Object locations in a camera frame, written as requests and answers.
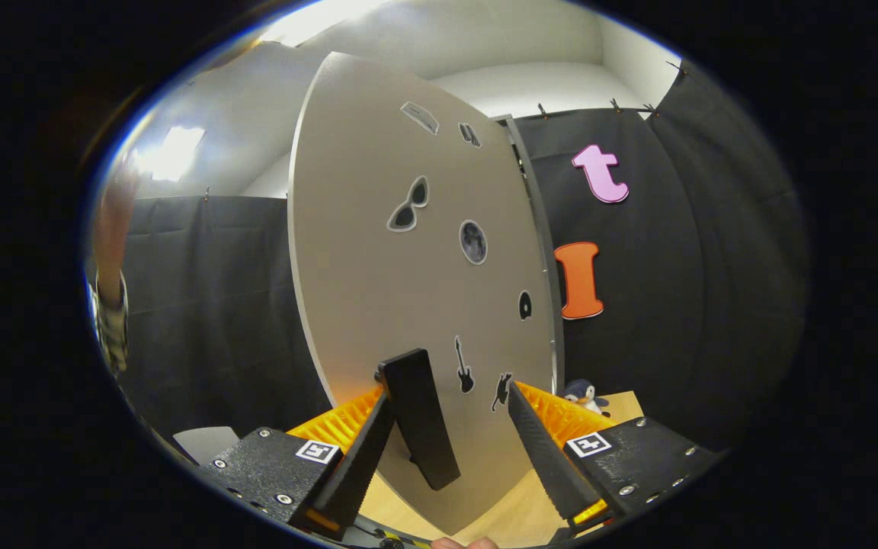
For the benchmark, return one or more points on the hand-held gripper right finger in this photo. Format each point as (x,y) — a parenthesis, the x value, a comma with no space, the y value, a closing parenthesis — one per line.
(542,450)

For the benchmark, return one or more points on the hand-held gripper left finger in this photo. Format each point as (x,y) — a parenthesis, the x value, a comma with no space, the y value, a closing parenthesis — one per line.
(355,473)

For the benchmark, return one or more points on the penguin plush toy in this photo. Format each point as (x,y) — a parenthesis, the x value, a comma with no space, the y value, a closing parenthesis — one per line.
(582,393)

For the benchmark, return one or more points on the light grey flat panel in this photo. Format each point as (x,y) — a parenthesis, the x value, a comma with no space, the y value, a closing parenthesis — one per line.
(206,442)

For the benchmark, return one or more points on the dark grey shoe cabinet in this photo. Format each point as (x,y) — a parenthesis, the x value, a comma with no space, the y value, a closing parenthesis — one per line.
(544,229)

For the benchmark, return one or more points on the narrow ceiling light panel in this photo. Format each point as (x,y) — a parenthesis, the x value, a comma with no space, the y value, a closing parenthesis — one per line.
(176,152)

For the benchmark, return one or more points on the beige shoe cabinet door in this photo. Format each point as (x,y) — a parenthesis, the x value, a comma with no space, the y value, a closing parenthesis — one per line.
(378,290)

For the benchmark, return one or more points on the black backdrop cloth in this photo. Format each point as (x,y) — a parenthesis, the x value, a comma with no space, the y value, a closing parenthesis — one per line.
(675,305)

